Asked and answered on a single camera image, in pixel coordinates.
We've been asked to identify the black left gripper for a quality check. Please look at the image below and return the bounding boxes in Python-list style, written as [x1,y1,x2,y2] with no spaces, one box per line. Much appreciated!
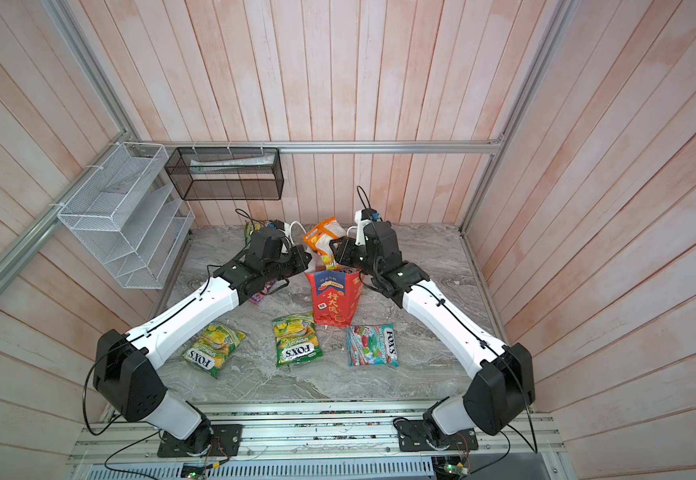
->
[263,244,313,282]

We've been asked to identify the red paper bag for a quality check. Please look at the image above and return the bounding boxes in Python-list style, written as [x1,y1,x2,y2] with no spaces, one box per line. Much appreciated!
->
[287,220,365,329]

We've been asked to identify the orange mango snack bag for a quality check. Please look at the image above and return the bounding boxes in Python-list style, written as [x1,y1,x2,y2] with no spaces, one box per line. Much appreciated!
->
[303,217,346,270]

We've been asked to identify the teal red Fox's candy bag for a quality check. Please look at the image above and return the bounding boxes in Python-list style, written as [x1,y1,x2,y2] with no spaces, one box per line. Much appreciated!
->
[346,324,399,367]

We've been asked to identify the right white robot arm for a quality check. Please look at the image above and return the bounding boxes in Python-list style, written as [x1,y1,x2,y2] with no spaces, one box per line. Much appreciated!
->
[329,220,535,444]

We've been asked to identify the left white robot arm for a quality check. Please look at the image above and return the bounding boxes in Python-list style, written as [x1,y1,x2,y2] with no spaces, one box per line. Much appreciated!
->
[88,227,312,456]

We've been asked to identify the purple Fox's berries candy bag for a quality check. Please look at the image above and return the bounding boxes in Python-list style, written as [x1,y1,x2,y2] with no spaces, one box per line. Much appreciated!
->
[249,281,275,305]

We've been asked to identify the green Fox's candy bag rear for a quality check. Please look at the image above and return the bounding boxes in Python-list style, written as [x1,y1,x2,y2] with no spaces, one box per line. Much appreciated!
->
[244,221,266,245]

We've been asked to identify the green fox's candy bag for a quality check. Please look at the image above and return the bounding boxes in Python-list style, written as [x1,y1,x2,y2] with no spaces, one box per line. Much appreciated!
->
[182,321,247,378]
[244,221,266,245]
[272,313,323,367]

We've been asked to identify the green Fox's candy bag centre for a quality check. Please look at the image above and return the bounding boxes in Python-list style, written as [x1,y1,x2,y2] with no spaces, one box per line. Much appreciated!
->
[272,313,323,367]

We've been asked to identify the green Fox's candy bag left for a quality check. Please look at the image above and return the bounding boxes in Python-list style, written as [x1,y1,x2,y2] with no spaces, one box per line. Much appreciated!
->
[182,321,247,378]

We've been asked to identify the black wire mesh basket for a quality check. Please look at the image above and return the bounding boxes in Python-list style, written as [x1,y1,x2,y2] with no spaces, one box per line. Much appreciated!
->
[165,146,284,201]

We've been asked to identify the white wire mesh shelf rack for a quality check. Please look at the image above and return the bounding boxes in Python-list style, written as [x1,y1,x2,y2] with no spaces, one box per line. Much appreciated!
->
[58,143,195,290]

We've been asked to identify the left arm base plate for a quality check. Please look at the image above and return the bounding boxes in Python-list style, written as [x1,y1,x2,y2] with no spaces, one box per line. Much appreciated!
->
[157,422,243,458]

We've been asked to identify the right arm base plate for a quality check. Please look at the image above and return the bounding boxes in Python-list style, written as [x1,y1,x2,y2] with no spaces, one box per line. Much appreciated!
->
[392,417,478,453]

